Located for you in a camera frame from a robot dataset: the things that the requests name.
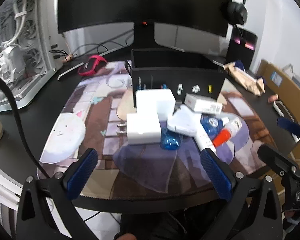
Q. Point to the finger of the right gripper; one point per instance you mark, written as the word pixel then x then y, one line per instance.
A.
pixel 275 160
pixel 290 126

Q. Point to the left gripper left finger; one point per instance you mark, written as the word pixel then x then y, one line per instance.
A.
pixel 78 173

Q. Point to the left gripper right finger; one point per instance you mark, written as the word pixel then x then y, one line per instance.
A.
pixel 219 173

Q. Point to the white cream tube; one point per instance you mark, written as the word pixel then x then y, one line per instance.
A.
pixel 203 141

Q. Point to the orange cap glue bottle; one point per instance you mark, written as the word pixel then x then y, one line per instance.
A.
pixel 227 132

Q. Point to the white medicine box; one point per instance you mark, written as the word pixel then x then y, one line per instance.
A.
pixel 203 104

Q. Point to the white plug charger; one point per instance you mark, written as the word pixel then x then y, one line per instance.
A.
pixel 141 128

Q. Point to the large white power adapter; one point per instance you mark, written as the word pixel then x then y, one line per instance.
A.
pixel 160 101

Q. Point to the black cardboard box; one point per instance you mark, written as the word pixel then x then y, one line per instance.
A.
pixel 181 72

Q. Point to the blue eye drop bottle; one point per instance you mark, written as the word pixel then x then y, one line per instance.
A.
pixel 213 125
pixel 170 141

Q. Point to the white smartphone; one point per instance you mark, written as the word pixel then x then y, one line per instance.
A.
pixel 284 112

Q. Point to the pink lip balm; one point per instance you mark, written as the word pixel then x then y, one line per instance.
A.
pixel 272 98

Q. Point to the wet wipes pack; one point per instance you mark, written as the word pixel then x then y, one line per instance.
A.
pixel 255 86

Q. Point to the anime desk mat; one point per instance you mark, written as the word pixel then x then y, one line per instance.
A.
pixel 89 120

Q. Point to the black speaker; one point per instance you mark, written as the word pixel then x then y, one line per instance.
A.
pixel 241 47

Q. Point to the pink gaming mouse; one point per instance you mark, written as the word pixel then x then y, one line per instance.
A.
pixel 93 64

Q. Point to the black headphones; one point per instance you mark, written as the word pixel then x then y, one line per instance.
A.
pixel 237 12

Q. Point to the white PC case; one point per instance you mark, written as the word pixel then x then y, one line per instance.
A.
pixel 31 48

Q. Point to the black curved monitor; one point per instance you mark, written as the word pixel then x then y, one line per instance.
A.
pixel 205 15

